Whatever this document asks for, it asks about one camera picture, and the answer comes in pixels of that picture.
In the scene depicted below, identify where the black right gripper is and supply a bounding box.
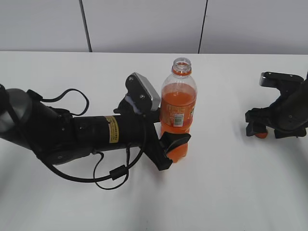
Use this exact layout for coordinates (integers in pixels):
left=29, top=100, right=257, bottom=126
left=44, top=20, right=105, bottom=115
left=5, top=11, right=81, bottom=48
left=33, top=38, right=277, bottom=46
left=245, top=89, right=308, bottom=139

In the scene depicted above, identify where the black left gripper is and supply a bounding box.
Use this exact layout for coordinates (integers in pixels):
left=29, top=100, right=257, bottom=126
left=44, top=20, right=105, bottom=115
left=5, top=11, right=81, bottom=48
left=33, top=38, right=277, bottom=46
left=114, top=100, right=191, bottom=171

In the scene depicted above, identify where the orange bottle cap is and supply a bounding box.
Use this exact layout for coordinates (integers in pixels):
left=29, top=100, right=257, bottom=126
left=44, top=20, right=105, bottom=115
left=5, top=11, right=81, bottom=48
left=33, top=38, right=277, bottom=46
left=255, top=131, right=268, bottom=139

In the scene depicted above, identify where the orange drink plastic bottle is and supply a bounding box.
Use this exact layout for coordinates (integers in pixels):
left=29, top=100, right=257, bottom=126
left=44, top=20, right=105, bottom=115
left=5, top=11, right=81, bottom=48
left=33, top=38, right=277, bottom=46
left=159, top=57, right=199, bottom=164

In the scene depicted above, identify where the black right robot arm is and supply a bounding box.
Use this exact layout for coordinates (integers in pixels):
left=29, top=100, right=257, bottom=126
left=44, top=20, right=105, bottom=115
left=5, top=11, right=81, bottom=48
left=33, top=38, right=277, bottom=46
left=245, top=72, right=308, bottom=139

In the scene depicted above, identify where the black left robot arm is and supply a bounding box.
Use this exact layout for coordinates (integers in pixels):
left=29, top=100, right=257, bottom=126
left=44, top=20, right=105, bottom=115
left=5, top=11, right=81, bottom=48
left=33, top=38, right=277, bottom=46
left=0, top=87, right=190, bottom=170

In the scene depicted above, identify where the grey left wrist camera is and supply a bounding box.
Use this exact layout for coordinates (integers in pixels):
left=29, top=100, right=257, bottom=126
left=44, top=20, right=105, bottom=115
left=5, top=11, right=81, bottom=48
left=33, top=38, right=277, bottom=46
left=125, top=72, right=161, bottom=115

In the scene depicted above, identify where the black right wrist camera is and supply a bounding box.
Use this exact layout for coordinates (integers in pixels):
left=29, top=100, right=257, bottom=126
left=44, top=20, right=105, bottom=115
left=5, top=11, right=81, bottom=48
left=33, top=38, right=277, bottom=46
left=259, top=72, right=304, bottom=93

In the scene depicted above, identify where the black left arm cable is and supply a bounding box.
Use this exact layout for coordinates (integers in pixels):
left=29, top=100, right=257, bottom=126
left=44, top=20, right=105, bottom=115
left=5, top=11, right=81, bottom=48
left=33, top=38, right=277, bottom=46
left=36, top=88, right=146, bottom=191

